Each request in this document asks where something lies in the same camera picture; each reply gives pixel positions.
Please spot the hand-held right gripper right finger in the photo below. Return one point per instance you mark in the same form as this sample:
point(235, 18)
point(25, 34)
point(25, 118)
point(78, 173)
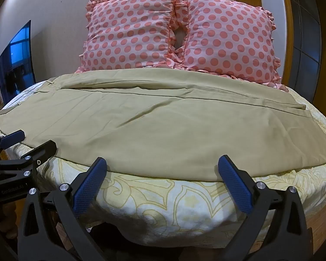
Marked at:
point(237, 187)

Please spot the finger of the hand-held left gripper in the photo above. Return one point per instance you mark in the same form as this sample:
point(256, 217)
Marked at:
point(42, 151)
point(12, 137)

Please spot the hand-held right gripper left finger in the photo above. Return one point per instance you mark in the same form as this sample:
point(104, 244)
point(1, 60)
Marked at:
point(87, 189)

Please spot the khaki pants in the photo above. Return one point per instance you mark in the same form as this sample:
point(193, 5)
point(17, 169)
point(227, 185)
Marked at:
point(157, 122)

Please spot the white yellow patterned bed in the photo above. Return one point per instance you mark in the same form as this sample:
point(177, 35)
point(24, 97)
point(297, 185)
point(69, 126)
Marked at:
point(179, 204)

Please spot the black flat screen television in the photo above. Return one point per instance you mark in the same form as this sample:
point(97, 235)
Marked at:
point(17, 59)

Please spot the pink polka dot pillow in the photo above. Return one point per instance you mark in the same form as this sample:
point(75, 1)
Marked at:
point(228, 38)
point(127, 32)

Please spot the wooden framed glass door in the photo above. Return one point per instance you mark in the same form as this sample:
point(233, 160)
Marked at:
point(304, 38)

